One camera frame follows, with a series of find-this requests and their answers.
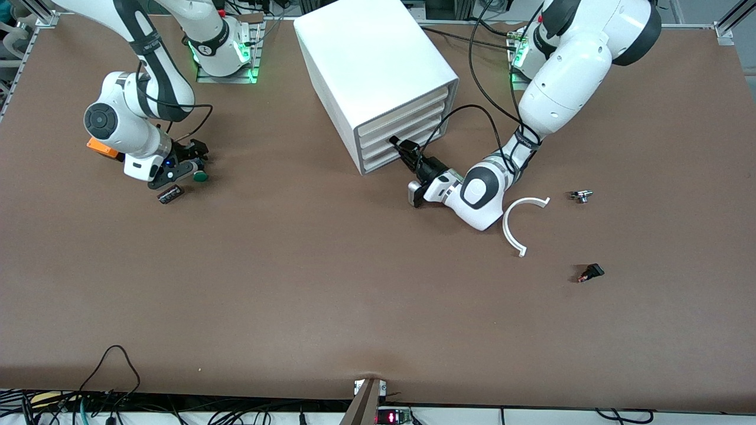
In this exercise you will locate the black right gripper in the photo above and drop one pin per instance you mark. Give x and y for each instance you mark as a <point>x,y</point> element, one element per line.
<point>190,152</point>

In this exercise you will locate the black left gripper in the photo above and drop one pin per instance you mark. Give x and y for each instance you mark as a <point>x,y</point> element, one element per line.
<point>429,168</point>

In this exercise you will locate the green round button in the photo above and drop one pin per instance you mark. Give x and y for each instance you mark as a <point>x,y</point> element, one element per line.
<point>201,176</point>

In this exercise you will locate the cream cabinet drawer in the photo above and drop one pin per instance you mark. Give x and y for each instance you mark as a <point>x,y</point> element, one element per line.
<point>372,149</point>
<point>378,159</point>
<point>407,112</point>
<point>407,123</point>

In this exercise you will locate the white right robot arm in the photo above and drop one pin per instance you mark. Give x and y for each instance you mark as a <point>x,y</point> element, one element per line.
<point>121,88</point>

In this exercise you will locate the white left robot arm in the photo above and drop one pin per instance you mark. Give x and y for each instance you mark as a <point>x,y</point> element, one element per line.
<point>567,77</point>

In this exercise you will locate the white drawer cabinet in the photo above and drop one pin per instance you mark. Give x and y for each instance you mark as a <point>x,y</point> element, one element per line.
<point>366,53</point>

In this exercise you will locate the small black cylinder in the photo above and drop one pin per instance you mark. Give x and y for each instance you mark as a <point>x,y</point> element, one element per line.
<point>171,193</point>

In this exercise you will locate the white half-round pipe clamp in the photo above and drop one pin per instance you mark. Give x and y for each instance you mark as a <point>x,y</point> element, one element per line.
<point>507,227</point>

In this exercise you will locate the chrome tee pipe fitting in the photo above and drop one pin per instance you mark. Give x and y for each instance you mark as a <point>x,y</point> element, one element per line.
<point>583,195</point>

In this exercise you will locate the small box with red display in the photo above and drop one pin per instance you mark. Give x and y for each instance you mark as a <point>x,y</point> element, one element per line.
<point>393,417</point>

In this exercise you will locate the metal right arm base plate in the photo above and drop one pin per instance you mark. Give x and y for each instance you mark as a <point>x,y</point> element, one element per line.
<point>207,78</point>

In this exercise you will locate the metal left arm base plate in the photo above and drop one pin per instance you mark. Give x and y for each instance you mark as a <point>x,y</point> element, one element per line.
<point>515,79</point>

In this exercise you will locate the aluminium frame rail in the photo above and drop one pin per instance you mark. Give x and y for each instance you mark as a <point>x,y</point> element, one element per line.
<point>20,65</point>
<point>729,23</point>

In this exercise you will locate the black push button switch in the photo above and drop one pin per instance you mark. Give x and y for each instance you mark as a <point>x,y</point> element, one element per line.
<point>593,271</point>

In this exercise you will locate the brown camera mount bar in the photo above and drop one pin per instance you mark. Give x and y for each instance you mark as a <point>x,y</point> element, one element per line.
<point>363,404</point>

